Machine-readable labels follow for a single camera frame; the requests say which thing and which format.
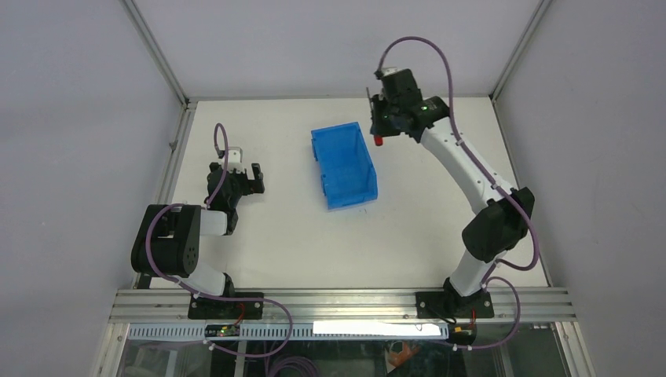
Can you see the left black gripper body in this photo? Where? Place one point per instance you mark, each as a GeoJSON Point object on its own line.
{"type": "Point", "coordinates": [241, 181]}

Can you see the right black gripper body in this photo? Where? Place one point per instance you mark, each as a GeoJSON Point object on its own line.
{"type": "Point", "coordinates": [378, 118]}

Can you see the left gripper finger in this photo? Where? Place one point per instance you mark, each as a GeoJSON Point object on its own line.
{"type": "Point", "coordinates": [214, 167]}
{"type": "Point", "coordinates": [254, 181]}

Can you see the red handled black screwdriver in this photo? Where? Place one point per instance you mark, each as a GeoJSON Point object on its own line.
{"type": "Point", "coordinates": [377, 140]}

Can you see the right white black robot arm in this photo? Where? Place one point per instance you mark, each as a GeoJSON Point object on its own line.
{"type": "Point", "coordinates": [501, 212]}

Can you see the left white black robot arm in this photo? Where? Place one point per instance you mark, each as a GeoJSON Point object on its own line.
{"type": "Point", "coordinates": [167, 243]}

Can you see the blue plastic storage bin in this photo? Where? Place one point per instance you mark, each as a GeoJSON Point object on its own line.
{"type": "Point", "coordinates": [347, 174]}

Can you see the small green circuit board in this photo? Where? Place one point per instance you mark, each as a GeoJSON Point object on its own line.
{"type": "Point", "coordinates": [221, 330]}

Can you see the orange object under table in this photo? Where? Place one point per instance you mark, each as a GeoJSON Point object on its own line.
{"type": "Point", "coordinates": [397, 353]}

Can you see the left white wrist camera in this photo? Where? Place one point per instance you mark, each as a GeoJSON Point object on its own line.
{"type": "Point", "coordinates": [231, 159]}

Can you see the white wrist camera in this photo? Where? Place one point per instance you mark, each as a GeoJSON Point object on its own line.
{"type": "Point", "coordinates": [231, 159]}
{"type": "Point", "coordinates": [380, 73]}

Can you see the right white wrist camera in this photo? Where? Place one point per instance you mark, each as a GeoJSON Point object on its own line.
{"type": "Point", "coordinates": [380, 73]}

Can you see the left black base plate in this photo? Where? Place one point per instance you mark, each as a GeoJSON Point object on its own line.
{"type": "Point", "coordinates": [249, 308]}

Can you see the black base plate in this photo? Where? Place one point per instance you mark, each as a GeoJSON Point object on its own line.
{"type": "Point", "coordinates": [447, 304]}
{"type": "Point", "coordinates": [249, 308]}

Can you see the white slotted cable duct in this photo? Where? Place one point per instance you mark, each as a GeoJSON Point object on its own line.
{"type": "Point", "coordinates": [317, 330]}

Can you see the aluminium front rail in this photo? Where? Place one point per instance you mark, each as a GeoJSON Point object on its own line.
{"type": "Point", "coordinates": [406, 305]}

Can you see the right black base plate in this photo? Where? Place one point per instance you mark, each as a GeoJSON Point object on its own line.
{"type": "Point", "coordinates": [447, 304]}

